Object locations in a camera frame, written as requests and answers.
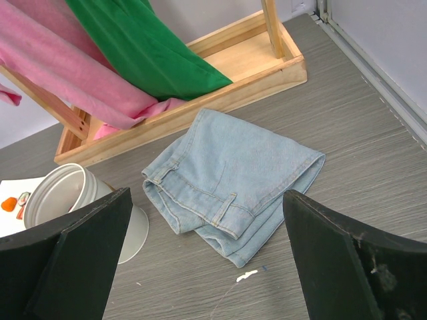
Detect pile of food pieces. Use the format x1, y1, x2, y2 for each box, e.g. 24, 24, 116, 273
1, 192, 31, 220

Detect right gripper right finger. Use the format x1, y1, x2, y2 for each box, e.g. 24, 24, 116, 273
283, 190, 426, 319

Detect green hanging tank top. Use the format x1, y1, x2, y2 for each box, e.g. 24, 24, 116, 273
67, 0, 232, 101

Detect white square plate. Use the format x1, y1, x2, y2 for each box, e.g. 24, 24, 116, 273
1, 177, 43, 237

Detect blue denim shorts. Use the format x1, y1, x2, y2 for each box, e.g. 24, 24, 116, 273
142, 109, 326, 268

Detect pink hanging shirt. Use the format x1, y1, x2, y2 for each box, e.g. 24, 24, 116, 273
1, 1, 184, 139

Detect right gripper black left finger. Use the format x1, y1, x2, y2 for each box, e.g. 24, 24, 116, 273
1, 187, 133, 319

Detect wooden clothes rack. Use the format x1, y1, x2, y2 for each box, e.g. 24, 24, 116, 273
1, 1, 307, 166

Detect tall white cylinder container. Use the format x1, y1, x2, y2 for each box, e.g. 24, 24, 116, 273
23, 163, 149, 264

